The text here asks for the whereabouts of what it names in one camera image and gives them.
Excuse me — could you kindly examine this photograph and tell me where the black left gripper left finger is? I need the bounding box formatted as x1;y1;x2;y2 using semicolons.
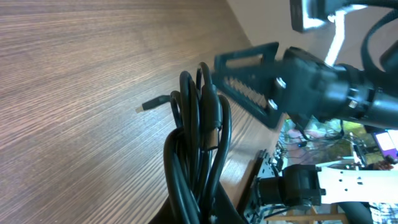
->
149;198;176;224

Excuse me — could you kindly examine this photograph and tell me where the black USB cable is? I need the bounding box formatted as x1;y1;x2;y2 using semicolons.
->
135;70;203;224

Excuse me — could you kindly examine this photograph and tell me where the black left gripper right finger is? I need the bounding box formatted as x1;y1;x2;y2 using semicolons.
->
214;184;245;224

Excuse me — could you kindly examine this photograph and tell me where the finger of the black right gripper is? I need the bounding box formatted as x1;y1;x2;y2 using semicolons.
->
211;73;282;129
213;42;279;81

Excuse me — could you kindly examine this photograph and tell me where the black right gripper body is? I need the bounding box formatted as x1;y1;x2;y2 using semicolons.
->
273;47;373;121

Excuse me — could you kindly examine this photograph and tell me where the black right camera cable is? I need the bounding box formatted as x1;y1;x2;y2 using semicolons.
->
360;9;398;86

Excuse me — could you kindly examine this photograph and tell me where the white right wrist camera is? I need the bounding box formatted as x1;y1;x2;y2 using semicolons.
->
289;0;398;66

